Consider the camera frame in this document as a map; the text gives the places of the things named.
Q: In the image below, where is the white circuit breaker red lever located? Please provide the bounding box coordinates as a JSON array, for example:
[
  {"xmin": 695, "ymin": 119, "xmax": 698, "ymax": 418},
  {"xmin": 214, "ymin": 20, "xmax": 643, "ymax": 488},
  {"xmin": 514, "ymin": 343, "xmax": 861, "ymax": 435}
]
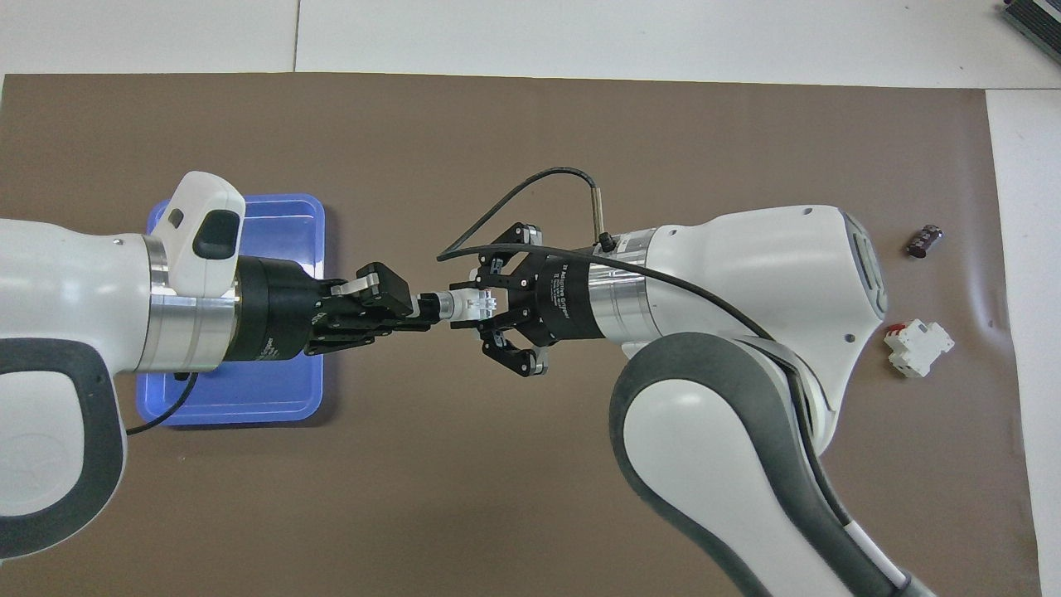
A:
[{"xmin": 884, "ymin": 320, "xmax": 956, "ymax": 379}]

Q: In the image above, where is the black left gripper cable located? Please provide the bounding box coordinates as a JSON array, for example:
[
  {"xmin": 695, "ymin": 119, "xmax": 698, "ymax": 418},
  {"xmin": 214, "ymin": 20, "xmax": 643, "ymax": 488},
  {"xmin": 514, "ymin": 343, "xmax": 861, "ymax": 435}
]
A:
[{"xmin": 124, "ymin": 373, "xmax": 200, "ymax": 436}]

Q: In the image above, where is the blue plastic tray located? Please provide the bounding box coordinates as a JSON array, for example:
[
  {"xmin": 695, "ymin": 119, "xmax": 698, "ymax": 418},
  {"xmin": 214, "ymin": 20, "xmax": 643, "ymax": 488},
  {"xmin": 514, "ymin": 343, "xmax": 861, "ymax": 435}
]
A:
[{"xmin": 135, "ymin": 193, "xmax": 327, "ymax": 428}]

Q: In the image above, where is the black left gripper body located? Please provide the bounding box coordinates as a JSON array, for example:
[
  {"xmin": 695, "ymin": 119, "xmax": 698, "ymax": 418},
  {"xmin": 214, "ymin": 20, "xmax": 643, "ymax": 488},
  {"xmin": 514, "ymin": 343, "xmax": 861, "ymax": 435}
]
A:
[{"xmin": 228, "ymin": 257, "xmax": 366, "ymax": 363}]

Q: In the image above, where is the grey metal device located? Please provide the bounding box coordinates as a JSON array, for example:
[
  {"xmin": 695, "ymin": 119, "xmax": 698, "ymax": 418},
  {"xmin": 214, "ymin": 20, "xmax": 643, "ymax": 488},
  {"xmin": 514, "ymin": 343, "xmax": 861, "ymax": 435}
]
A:
[{"xmin": 999, "ymin": 0, "xmax": 1061, "ymax": 67}]

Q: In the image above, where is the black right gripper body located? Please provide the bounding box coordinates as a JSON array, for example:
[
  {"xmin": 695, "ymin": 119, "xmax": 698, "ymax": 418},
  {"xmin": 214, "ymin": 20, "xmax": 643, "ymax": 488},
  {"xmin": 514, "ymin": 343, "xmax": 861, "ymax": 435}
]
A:
[{"xmin": 518, "ymin": 255, "xmax": 606, "ymax": 342}]

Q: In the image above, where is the brown paper table mat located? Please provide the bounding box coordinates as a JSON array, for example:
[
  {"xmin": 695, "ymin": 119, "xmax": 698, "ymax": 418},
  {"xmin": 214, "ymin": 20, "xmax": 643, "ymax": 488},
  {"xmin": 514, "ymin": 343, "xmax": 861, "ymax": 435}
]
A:
[{"xmin": 0, "ymin": 73, "xmax": 1044, "ymax": 597}]

